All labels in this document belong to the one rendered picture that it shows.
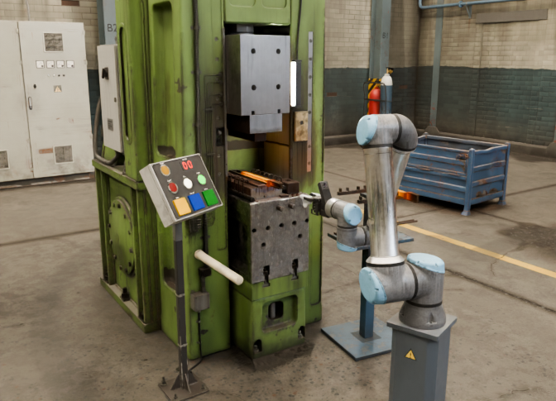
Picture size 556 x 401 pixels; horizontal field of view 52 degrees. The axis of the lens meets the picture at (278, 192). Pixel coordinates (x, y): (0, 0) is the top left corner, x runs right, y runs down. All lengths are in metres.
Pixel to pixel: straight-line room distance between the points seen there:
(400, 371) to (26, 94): 6.44
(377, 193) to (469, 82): 9.39
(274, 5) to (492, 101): 8.39
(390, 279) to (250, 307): 1.15
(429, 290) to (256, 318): 1.18
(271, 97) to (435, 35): 9.27
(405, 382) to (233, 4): 1.98
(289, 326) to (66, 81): 5.54
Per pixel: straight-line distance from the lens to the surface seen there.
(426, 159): 6.64
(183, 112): 2.92
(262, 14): 3.13
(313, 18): 3.33
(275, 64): 2.99
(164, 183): 2.54
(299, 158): 3.30
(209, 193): 2.70
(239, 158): 3.48
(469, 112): 11.52
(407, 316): 2.40
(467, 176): 6.34
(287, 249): 3.14
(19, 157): 8.05
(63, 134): 8.11
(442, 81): 11.95
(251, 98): 2.93
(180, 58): 2.91
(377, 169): 2.21
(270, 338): 3.30
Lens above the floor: 1.66
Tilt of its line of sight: 13 degrees down
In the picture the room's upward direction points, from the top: straight up
